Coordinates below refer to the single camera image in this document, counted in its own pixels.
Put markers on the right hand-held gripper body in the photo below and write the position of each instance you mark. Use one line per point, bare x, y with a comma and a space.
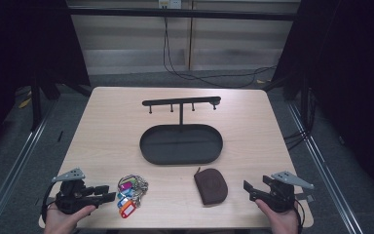
282, 196

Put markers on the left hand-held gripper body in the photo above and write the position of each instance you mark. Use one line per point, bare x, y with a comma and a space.
73, 198

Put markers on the key bunch with coloured tags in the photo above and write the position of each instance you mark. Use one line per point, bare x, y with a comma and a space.
128, 195

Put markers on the brown zip pouch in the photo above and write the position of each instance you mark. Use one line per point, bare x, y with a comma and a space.
211, 187

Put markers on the black key rack with tray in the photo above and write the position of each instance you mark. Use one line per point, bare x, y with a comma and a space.
181, 144

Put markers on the person's right hand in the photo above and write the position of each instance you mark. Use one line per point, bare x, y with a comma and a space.
284, 222

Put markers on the person's left hand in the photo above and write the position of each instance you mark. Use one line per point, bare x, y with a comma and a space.
60, 222

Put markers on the grey tape strip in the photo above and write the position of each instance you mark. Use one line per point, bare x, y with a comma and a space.
305, 197

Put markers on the black metal stand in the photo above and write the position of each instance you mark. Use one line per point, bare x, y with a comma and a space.
305, 104
35, 104

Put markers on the yellow floor tape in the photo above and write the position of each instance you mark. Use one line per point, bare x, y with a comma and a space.
25, 103

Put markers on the dark curtain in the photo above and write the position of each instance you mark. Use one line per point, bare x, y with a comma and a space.
19, 42
354, 65

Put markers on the metal floor rail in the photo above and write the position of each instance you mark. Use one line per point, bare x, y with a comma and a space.
324, 169
16, 169

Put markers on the black horizontal frame bar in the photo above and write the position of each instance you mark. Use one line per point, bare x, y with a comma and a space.
175, 13

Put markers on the white wall power outlet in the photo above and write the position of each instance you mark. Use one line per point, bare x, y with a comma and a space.
169, 4

